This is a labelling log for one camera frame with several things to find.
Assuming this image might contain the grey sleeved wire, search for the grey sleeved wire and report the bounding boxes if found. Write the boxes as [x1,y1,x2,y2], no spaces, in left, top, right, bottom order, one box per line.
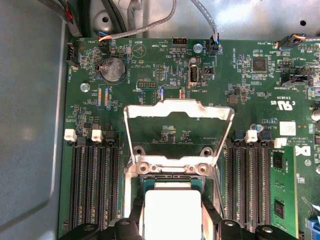
[191,0,222,57]
[98,0,178,42]

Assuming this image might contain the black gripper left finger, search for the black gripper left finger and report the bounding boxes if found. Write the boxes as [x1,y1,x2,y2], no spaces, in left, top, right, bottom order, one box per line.
[57,197,146,240]

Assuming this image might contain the silver CPU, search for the silver CPU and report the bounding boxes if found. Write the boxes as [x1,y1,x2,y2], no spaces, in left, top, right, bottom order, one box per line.
[142,177,205,240]

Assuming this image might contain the green RAM stick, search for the green RAM stick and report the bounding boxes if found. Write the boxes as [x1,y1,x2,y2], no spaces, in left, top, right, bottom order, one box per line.
[270,146,300,238]

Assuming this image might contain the silver coin cell battery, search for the silver coin cell battery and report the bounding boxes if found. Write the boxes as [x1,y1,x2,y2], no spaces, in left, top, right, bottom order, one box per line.
[96,57,128,85]

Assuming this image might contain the blue plastic latch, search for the blue plastic latch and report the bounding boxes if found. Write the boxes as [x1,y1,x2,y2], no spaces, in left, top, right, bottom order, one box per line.
[307,216,320,240]

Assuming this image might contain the thick black cable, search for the thick black cable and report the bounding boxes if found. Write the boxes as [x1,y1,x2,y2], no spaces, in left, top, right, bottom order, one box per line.
[101,0,128,35]
[77,0,92,38]

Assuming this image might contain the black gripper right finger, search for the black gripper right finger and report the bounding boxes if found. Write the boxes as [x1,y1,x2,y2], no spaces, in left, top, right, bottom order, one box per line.
[201,196,299,240]

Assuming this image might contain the black square chip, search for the black square chip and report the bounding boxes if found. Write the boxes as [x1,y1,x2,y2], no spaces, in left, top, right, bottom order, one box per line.
[251,57,268,73]

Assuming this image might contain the black open PC case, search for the black open PC case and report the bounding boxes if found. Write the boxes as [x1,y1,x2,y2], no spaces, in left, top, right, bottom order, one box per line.
[0,0,320,240]

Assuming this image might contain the internal USB port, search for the internal USB port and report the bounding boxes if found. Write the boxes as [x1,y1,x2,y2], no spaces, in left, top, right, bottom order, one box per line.
[186,63,202,89]

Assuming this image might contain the black connector coloured wires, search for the black connector coloured wires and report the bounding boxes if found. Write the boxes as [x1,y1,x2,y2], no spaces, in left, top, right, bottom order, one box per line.
[273,33,320,51]

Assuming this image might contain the black board connector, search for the black board connector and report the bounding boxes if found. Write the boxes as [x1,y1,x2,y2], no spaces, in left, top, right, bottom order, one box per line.
[65,41,80,68]

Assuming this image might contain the metal socket cover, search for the metal socket cover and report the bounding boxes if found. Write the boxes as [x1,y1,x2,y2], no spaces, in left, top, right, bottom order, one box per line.
[123,98,236,175]

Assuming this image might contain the metal locking lever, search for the metal locking lever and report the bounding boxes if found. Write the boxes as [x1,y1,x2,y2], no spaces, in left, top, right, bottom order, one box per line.
[212,158,226,217]

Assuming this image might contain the green motherboard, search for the green motherboard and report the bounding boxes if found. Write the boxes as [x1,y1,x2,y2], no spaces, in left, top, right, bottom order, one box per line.
[57,37,320,240]

